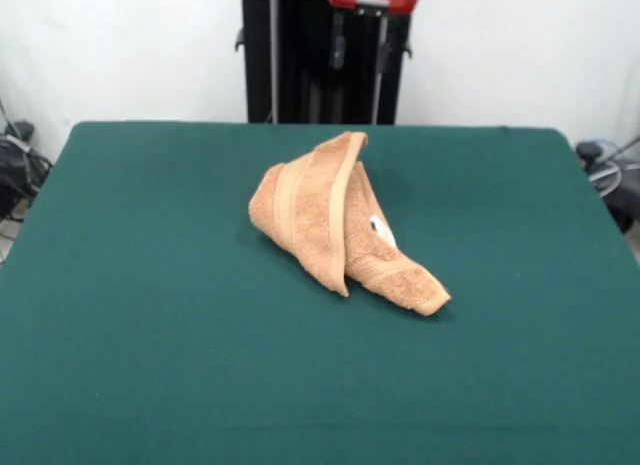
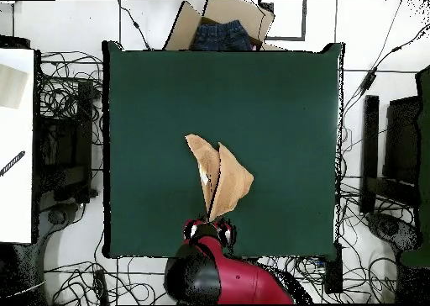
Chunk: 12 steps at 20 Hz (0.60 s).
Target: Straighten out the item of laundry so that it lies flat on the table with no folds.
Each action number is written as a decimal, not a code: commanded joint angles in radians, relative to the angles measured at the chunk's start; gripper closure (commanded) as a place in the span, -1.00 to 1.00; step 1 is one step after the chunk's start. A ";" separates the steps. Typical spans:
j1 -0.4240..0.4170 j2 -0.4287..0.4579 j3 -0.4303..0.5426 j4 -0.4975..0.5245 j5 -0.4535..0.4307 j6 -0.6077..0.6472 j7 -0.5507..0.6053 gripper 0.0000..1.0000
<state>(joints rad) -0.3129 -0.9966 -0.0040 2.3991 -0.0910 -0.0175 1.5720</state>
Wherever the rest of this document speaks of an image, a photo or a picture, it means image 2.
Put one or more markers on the tan terry towel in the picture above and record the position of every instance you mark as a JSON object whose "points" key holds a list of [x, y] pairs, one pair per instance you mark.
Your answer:
{"points": [[231, 178]]}

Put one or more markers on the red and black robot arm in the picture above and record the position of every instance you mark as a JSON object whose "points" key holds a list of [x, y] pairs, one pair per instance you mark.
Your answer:
{"points": [[242, 282]]}

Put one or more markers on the black power strip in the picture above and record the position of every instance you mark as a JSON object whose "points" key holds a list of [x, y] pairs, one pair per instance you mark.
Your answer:
{"points": [[333, 272], [100, 285]]}

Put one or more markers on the dark green table cloth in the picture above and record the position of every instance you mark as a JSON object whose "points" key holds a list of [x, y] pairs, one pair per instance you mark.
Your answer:
{"points": [[168, 117]]}

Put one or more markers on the grey office chair base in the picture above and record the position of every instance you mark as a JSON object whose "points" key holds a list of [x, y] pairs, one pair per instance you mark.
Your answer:
{"points": [[57, 218]]}

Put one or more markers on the black rectangular bar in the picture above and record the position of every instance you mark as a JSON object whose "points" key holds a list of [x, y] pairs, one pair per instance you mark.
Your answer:
{"points": [[369, 134]]}

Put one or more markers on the black equipment rack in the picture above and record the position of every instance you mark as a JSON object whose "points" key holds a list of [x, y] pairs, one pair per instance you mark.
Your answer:
{"points": [[67, 151]]}

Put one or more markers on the blue denim jeans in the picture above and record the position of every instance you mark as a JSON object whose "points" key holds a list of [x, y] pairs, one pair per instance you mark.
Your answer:
{"points": [[221, 37]]}

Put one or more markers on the black equipment case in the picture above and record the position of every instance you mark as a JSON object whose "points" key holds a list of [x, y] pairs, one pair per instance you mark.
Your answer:
{"points": [[403, 134]]}

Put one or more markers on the white table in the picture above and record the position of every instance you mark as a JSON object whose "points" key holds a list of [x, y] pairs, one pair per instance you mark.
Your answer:
{"points": [[16, 201]]}

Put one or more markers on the brown cardboard box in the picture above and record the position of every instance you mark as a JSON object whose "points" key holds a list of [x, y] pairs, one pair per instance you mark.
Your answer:
{"points": [[218, 10]]}

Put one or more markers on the beige paper sheet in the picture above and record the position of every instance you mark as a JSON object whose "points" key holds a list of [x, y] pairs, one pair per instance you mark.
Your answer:
{"points": [[11, 87]]}

